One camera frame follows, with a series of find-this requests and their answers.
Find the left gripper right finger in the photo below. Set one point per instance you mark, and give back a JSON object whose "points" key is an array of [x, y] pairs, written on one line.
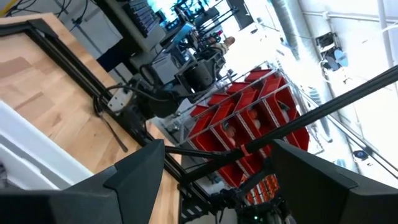
{"points": [[326, 199]]}

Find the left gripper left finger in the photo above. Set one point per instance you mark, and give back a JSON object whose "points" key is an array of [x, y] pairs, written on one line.
{"points": [[124, 193]]}

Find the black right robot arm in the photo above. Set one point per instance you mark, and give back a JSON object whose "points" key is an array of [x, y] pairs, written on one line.
{"points": [[161, 105]]}

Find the red storage bin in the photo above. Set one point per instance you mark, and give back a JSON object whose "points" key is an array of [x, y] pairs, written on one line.
{"points": [[202, 140], [236, 88], [217, 99], [199, 110], [258, 75], [233, 174], [224, 115], [280, 102], [245, 105]]}

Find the black keyboard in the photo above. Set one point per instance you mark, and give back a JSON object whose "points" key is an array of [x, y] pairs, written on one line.
{"points": [[143, 17]]}

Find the person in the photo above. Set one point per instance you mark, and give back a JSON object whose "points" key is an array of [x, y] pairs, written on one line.
{"points": [[229, 41]]}

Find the black aluminium table frame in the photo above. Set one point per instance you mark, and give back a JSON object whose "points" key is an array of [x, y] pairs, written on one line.
{"points": [[311, 115]]}

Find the silver ventilation duct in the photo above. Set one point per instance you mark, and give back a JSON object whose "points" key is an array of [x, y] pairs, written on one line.
{"points": [[284, 25]]}

